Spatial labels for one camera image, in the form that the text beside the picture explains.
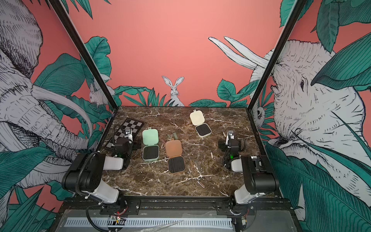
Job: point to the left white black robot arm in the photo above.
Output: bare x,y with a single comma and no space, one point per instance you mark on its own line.
84,176

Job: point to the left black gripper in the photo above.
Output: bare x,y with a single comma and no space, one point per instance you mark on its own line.
127,138

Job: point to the cream clipper case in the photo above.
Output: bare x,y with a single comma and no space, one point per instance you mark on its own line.
197,118

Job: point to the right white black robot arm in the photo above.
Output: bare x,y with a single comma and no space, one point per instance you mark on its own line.
258,175

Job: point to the white perforated strip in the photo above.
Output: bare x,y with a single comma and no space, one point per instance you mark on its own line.
143,222

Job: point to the black aluminium front rail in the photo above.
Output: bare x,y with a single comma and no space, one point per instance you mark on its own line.
224,206

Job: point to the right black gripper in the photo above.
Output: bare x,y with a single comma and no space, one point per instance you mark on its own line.
230,140

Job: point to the black frame post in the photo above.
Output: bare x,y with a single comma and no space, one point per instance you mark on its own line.
76,38
294,15

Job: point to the brown clipper case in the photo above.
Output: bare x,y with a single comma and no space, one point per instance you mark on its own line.
176,162

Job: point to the right black frame post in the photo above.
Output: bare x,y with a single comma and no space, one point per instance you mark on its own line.
294,15

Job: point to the left black frame post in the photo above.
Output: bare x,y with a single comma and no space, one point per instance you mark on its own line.
76,38

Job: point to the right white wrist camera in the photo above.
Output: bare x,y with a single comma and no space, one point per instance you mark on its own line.
229,137

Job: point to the mint green clipper case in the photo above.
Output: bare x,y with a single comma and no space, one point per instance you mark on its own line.
151,148

